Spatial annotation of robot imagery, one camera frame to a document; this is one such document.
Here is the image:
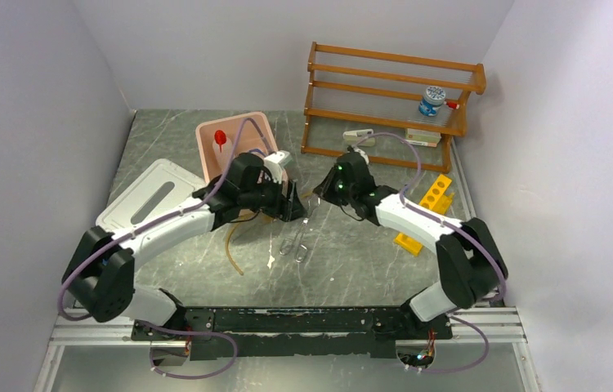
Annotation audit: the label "blue white jar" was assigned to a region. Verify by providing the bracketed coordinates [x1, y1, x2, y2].
[418, 86, 446, 117]

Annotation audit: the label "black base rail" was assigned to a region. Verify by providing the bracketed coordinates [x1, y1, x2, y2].
[131, 305, 452, 360]

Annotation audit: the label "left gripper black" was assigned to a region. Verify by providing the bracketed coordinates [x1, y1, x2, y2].
[239, 170, 307, 222]

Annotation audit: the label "yellow test tube rack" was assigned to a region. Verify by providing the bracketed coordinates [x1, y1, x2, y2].
[392, 174, 454, 257]

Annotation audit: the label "white bin lid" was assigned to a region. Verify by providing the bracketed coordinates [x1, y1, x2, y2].
[96, 158, 206, 231]

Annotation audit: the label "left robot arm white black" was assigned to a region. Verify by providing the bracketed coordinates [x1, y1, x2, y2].
[59, 150, 306, 340]

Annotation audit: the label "white stapler on shelf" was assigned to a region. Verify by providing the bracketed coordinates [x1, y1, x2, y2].
[342, 128, 376, 147]

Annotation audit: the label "pink plastic bin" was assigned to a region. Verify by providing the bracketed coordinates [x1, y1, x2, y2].
[195, 112, 279, 182]

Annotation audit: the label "red cap wash bottle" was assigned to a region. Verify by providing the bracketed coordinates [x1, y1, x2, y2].
[212, 129, 235, 171]

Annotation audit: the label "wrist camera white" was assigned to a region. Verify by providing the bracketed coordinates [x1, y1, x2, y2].
[354, 149, 370, 165]
[263, 150, 293, 184]

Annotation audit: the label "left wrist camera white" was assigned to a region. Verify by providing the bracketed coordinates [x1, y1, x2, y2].
[263, 150, 293, 184]

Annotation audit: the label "blue safety glasses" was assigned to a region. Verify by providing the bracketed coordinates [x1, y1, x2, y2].
[244, 140, 270, 158]

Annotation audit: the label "amber rubber tubing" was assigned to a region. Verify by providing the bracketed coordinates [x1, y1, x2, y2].
[224, 192, 313, 276]

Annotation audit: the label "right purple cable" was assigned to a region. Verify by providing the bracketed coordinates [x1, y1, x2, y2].
[355, 132, 508, 377]

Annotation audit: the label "wooden shelf rack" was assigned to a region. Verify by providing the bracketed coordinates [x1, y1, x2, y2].
[301, 42, 487, 173]

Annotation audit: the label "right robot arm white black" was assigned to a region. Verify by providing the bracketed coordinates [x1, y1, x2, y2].
[313, 150, 508, 338]

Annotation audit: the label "aluminium frame rail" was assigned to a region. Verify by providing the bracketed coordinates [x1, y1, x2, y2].
[37, 302, 540, 391]

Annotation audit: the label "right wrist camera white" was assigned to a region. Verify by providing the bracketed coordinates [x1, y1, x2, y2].
[354, 149, 370, 165]

